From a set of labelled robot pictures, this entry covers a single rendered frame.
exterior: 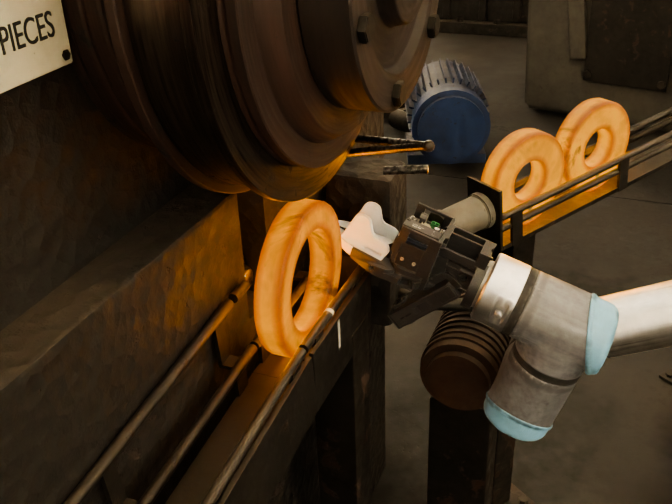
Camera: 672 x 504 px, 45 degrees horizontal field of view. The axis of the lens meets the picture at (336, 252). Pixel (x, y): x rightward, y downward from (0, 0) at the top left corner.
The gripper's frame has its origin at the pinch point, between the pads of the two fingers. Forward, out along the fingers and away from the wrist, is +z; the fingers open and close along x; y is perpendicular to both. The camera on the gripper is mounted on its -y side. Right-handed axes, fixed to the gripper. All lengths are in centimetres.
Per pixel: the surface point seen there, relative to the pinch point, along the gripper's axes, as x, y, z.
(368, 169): -9.6, 5.2, 0.2
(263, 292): 21.4, 3.4, 0.5
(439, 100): -184, -54, 19
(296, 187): 20.6, 16.7, 0.3
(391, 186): -7.6, 5.3, -3.9
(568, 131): -41.3, 8.8, -22.5
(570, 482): -44, -61, -54
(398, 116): -227, -85, 40
